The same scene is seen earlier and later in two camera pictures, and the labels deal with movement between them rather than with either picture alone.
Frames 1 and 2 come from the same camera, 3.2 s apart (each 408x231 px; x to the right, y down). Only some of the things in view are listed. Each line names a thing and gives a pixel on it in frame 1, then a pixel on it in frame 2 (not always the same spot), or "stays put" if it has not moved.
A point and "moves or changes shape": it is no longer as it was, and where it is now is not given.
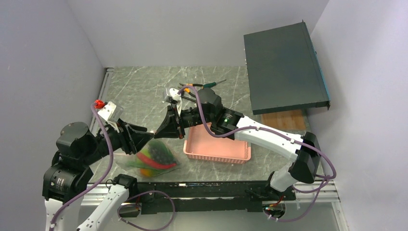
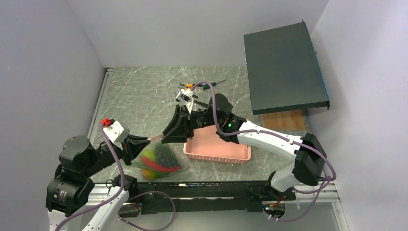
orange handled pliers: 187,90 stays put
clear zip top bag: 156,158 moves or changes shape
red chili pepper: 156,165 moves or changes shape
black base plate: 208,197 stays put
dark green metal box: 284,74 stays put
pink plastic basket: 199,142 stays put
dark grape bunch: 159,153 moves or changes shape
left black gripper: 133,137 -> 132,147
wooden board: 292,120 stays put
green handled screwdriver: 211,84 stays put
